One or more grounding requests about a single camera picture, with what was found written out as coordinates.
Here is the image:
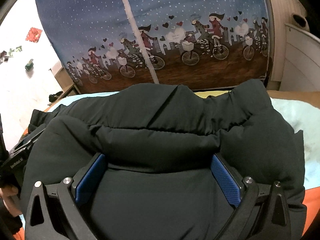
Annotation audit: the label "wooden side table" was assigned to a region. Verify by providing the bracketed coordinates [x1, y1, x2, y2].
[48, 84, 80, 106]

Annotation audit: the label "white drawer cabinet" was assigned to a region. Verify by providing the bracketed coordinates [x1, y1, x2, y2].
[279, 24, 320, 92]

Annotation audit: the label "wooden wardrobe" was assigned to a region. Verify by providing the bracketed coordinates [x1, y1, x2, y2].
[265, 0, 307, 90]

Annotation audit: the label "brown cardboard box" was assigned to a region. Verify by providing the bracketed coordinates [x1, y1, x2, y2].
[50, 61, 73, 92]

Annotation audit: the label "blue fabric wardrobe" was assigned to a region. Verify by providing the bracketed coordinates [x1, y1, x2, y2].
[35, 0, 269, 93]

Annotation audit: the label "person's left hand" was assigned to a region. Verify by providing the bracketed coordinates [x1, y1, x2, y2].
[1, 186, 22, 217]

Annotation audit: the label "black padded winter jacket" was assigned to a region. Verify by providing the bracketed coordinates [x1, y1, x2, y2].
[19, 78, 307, 240]

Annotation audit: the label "colourful patchwork bed cover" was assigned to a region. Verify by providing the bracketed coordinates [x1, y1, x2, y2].
[12, 89, 320, 240]

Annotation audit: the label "green wall hook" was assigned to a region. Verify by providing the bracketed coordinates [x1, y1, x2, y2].
[25, 59, 34, 72]

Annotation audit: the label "green black wall stickers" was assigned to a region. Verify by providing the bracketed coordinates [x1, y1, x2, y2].
[0, 46, 22, 63]

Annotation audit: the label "red paper wall decoration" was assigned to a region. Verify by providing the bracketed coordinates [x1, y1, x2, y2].
[25, 27, 42, 43]

